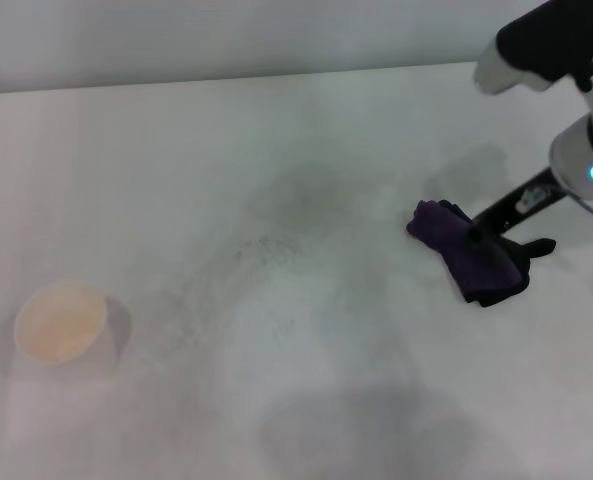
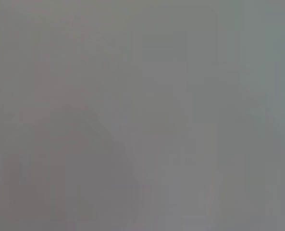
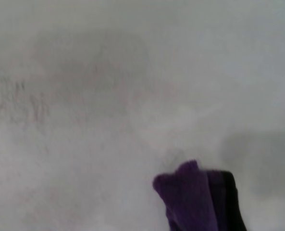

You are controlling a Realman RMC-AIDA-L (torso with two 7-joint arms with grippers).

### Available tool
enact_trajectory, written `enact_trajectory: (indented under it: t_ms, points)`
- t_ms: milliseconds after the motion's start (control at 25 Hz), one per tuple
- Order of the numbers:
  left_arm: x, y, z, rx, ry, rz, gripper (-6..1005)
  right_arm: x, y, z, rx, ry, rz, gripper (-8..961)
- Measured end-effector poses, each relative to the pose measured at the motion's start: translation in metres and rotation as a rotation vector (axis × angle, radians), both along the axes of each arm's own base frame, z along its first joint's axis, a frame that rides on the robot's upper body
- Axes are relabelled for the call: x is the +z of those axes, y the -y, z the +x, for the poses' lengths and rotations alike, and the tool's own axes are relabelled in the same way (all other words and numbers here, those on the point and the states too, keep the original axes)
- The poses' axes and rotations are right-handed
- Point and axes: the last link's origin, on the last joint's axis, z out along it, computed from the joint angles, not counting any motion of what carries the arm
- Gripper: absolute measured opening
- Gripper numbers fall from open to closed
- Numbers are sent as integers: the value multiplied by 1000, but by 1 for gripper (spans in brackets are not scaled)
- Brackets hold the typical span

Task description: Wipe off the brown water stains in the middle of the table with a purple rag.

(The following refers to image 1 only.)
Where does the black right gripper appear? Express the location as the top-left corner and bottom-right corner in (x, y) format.
(467, 167), (568, 243)

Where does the purple and black rag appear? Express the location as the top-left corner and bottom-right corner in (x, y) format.
(405, 198), (558, 308)

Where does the white paper cup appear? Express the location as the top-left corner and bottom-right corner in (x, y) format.
(14, 279), (127, 371)

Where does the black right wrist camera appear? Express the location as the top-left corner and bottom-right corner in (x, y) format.
(472, 0), (593, 96)

